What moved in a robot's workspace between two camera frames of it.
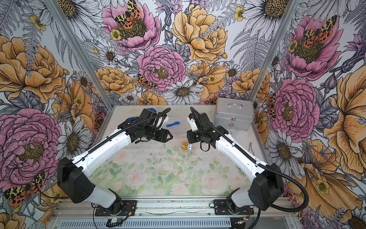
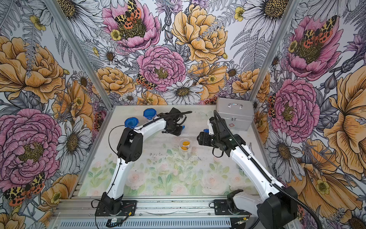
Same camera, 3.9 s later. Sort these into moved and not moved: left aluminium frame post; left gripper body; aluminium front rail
Moved: left gripper body
Not moved: aluminium front rail; left aluminium frame post
